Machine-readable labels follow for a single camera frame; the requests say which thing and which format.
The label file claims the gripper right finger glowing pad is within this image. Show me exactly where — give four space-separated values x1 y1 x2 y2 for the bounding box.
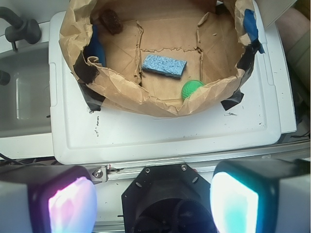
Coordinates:
210 159 311 233

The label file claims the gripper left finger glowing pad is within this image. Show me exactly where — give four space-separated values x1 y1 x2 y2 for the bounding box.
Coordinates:
0 166 97 233

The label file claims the white plastic bin lid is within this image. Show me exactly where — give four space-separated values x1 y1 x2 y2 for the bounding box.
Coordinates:
49 12 296 167

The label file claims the green ball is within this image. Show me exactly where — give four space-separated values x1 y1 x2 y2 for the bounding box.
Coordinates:
181 80 205 100

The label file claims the black tape right piece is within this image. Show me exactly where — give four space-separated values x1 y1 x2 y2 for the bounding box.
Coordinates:
221 39 264 111

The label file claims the black tape piece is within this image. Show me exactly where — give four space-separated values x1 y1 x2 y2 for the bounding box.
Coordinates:
221 39 264 111
73 51 105 112

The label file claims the black tape left piece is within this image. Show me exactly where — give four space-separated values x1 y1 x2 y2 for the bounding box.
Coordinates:
73 51 105 112

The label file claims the blue sponge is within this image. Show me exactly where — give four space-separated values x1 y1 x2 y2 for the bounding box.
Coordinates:
141 54 187 79

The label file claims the brown paper bag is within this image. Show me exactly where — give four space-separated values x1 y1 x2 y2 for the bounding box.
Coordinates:
59 0 254 117

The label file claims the black faucet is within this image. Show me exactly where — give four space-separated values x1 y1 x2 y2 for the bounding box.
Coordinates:
0 7 42 51

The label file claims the blue tape strip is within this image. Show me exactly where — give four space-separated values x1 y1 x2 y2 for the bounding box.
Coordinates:
243 9 265 54

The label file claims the brown scrub brush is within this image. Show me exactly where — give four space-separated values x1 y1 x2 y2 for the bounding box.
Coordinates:
99 9 123 35

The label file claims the metal corner bracket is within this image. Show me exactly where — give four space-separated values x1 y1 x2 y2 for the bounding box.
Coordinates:
86 166 108 184

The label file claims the aluminium rail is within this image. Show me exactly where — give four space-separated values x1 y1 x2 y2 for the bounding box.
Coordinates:
87 142 311 182

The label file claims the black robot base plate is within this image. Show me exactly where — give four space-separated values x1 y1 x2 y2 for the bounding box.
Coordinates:
121 164 217 233

